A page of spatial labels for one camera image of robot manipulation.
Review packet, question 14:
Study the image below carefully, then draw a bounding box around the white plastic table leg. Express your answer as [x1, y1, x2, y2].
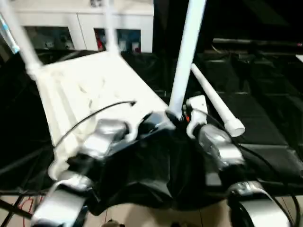
[0, 0, 43, 79]
[102, 0, 122, 55]
[190, 64, 246, 138]
[168, 0, 208, 120]

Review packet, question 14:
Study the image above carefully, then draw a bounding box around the white plastic table top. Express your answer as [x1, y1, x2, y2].
[27, 50, 177, 181]

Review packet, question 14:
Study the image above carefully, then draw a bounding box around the black plastic mat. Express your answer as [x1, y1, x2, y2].
[0, 45, 303, 211]

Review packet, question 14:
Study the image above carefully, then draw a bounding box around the silver metal bar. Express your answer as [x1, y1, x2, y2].
[212, 38, 303, 50]

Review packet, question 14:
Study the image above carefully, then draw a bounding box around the large black screen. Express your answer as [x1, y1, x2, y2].
[154, 0, 303, 52]

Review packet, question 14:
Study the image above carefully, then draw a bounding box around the white glass-door cabinet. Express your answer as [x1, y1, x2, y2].
[0, 0, 155, 53]

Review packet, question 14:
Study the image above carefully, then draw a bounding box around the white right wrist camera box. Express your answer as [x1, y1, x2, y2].
[182, 95, 209, 140]

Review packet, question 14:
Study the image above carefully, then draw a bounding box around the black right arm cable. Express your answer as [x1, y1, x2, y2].
[187, 106, 301, 223]

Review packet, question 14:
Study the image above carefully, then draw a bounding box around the red wire clothes hanger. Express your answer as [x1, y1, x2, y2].
[19, 196, 37, 214]

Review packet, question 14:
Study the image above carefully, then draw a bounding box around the black folding table frame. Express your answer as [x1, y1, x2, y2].
[0, 189, 35, 225]

